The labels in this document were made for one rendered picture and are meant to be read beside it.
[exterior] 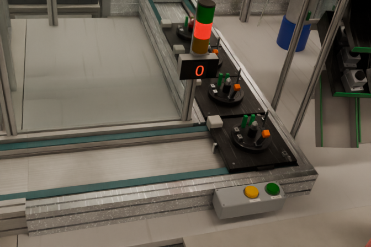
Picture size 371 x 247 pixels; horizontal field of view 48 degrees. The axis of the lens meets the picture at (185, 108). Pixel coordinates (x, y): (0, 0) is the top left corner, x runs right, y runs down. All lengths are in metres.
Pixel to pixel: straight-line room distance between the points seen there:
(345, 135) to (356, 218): 0.27
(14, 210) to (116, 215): 0.28
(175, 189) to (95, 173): 0.26
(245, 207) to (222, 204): 0.08
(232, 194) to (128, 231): 0.32
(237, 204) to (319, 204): 0.34
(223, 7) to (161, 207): 1.51
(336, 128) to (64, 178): 0.91
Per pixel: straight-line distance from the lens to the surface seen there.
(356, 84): 1.37
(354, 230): 1.46
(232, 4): 2.51
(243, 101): 1.60
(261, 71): 2.03
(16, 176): 1.35
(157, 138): 1.42
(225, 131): 1.44
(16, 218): 1.23
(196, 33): 1.23
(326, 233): 1.40
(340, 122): 1.51
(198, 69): 1.29
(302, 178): 1.39
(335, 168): 1.62
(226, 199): 1.24
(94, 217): 1.23
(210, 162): 1.39
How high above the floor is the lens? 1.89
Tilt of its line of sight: 38 degrees down
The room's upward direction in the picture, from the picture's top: 9 degrees clockwise
